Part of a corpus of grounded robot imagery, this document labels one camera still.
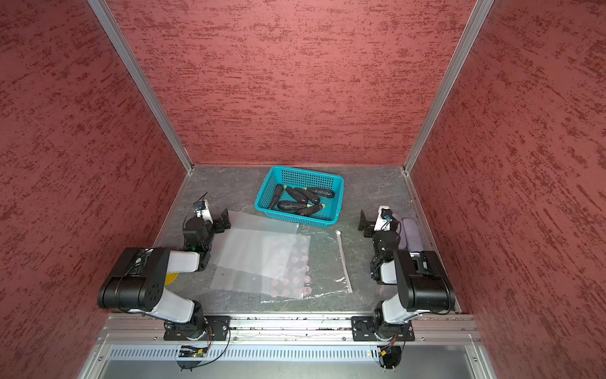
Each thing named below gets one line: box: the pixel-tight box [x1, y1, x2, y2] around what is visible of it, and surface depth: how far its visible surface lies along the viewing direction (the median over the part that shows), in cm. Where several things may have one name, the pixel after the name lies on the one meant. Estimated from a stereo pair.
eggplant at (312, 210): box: [298, 203, 326, 216], surface depth 104 cm
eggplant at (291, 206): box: [276, 200, 313, 212], surface depth 104 cm
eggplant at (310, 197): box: [293, 187, 321, 206], surface depth 108 cm
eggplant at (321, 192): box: [306, 187, 336, 199], surface depth 109 cm
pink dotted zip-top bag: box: [261, 235, 313, 300], surface depth 89 cm
